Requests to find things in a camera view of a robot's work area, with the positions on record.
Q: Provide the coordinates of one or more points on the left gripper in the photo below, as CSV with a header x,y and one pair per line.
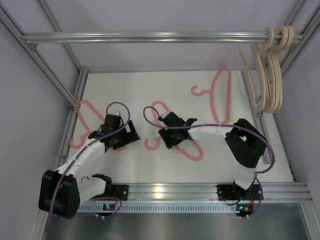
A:
x,y
128,135

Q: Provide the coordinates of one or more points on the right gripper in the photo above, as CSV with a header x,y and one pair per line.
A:
x,y
167,135

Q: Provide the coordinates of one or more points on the beige hanger with right hook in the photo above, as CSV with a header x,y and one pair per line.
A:
x,y
271,75

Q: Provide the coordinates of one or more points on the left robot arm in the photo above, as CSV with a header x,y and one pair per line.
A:
x,y
63,190

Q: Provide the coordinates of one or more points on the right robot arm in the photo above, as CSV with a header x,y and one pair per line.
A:
x,y
244,141

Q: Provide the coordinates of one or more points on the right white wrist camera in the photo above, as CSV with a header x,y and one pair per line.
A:
x,y
162,116

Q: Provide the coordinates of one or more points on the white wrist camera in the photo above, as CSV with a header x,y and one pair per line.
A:
x,y
116,113
162,116

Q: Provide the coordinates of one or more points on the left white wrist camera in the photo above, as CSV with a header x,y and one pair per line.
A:
x,y
116,113

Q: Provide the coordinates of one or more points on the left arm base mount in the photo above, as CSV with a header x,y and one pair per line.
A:
x,y
120,191

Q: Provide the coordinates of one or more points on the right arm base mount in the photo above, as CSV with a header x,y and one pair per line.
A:
x,y
226,192

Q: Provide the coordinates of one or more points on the perforated cable duct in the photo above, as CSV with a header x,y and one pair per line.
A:
x,y
126,207

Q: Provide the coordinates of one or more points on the aluminium hanging rail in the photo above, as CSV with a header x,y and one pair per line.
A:
x,y
150,37

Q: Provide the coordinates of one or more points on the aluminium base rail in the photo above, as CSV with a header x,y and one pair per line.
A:
x,y
274,192

